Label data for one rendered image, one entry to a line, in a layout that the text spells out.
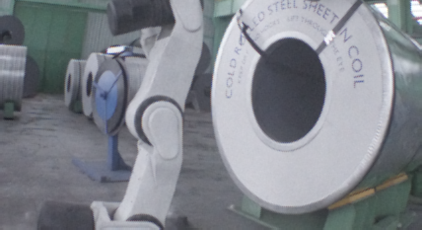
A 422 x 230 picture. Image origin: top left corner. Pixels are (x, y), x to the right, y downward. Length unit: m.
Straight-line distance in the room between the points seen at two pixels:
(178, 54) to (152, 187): 0.38
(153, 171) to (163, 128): 0.13
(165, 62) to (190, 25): 0.13
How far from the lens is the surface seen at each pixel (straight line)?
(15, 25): 12.22
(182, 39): 0.95
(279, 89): 1.95
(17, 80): 5.78
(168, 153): 0.92
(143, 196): 0.98
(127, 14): 0.93
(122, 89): 2.56
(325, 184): 1.45
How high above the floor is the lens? 0.71
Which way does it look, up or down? 2 degrees down
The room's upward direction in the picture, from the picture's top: 5 degrees clockwise
